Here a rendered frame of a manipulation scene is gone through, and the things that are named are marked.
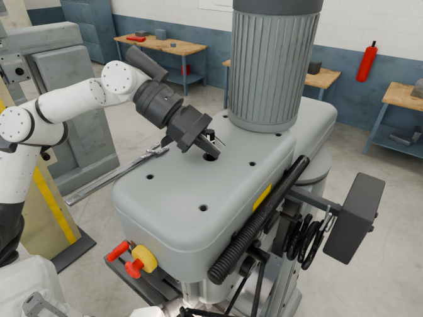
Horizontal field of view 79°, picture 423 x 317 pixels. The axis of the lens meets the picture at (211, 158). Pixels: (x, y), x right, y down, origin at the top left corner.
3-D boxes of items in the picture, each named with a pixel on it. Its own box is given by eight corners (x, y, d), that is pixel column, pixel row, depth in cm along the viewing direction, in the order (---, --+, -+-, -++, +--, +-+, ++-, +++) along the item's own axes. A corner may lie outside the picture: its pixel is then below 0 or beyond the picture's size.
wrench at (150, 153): (72, 210, 47) (71, 207, 46) (62, 200, 49) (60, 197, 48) (169, 150, 62) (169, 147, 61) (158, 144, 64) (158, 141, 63)
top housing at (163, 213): (196, 300, 49) (192, 253, 40) (113, 233, 62) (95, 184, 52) (293, 173, 79) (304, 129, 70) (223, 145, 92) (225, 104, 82)
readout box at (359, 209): (350, 268, 77) (378, 224, 64) (320, 252, 82) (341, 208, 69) (365, 226, 90) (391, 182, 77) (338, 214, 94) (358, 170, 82)
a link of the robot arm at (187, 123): (201, 135, 66) (165, 107, 66) (219, 109, 59) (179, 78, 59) (177, 163, 57) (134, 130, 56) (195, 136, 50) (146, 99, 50)
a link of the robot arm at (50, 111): (99, 87, 65) (35, 111, 67) (71, 73, 54) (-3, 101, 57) (110, 127, 64) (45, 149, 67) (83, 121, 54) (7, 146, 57)
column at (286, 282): (265, 350, 187) (322, 203, 92) (216, 309, 209) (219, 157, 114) (293, 293, 219) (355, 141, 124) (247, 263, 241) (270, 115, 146)
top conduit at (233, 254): (220, 289, 47) (221, 279, 45) (203, 276, 49) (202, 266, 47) (308, 166, 76) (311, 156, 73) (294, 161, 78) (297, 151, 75)
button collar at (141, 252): (152, 278, 53) (148, 262, 49) (133, 261, 56) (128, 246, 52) (159, 270, 54) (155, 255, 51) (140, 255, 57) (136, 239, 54)
